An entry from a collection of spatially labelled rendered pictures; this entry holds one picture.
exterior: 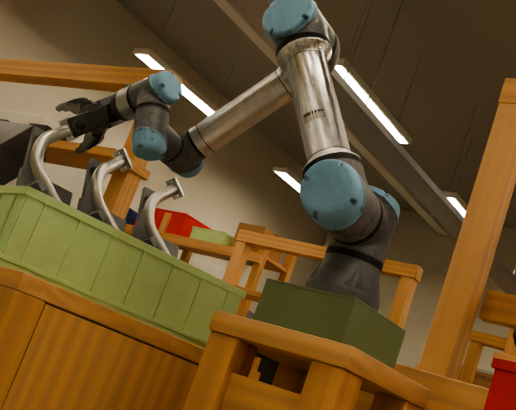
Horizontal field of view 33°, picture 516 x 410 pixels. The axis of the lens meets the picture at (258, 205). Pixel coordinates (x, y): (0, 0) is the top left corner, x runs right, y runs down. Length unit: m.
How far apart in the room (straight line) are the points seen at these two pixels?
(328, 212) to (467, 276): 1.12
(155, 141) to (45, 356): 0.51
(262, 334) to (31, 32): 8.17
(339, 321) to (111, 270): 0.56
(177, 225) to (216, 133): 6.09
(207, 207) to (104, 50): 2.82
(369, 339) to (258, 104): 0.60
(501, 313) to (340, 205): 1.18
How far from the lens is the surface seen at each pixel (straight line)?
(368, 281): 1.67
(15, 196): 1.84
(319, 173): 1.58
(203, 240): 7.81
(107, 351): 1.81
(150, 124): 1.89
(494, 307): 2.66
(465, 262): 2.64
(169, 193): 2.30
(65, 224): 1.85
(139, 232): 2.27
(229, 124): 1.95
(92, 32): 10.14
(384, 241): 1.70
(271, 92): 1.93
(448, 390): 1.88
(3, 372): 1.70
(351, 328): 1.59
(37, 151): 2.08
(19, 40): 9.49
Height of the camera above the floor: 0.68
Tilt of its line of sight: 13 degrees up
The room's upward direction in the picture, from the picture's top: 20 degrees clockwise
